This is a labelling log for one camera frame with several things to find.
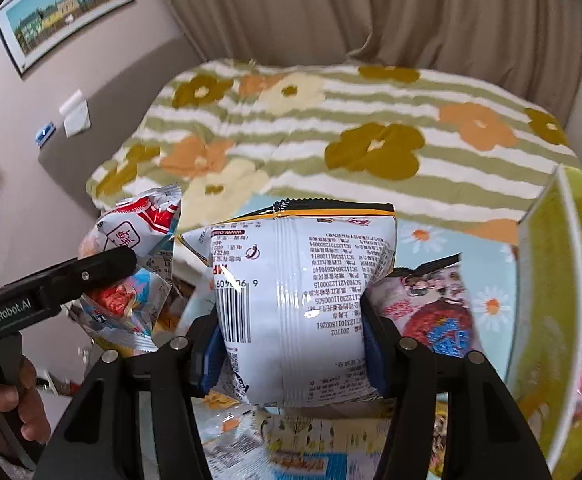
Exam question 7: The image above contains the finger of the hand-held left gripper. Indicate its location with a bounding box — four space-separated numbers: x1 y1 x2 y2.
31 246 139 308

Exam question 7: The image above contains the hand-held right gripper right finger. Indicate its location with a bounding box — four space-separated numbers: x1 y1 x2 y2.
358 290 554 480

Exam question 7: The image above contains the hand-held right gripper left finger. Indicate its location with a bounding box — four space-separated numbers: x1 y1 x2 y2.
34 312 232 480

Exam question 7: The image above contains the red white snack bag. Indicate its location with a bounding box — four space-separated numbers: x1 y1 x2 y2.
68 185 187 356

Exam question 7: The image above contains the green storage box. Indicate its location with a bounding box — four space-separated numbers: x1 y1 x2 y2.
506 162 582 480

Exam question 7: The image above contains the person's left hand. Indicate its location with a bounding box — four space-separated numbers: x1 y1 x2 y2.
0 355 53 461

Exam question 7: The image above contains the red blue figure snack packet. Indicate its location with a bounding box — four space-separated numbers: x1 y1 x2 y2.
371 252 486 361

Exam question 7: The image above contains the white barcode snack packet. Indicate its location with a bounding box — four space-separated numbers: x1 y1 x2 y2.
196 400 272 480

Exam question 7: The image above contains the small blue object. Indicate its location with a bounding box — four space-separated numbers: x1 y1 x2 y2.
34 121 57 148

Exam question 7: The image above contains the white tissue paper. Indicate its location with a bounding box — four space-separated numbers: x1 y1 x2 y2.
58 89 92 137

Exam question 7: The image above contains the grey bed headboard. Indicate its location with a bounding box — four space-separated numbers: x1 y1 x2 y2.
36 35 207 261

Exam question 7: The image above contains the floral striped blanket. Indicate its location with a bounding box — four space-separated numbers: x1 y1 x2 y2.
85 59 582 246

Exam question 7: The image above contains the beige curtain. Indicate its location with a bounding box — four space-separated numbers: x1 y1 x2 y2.
141 0 582 126

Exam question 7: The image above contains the framed wall picture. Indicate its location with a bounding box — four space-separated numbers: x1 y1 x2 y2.
0 0 136 78

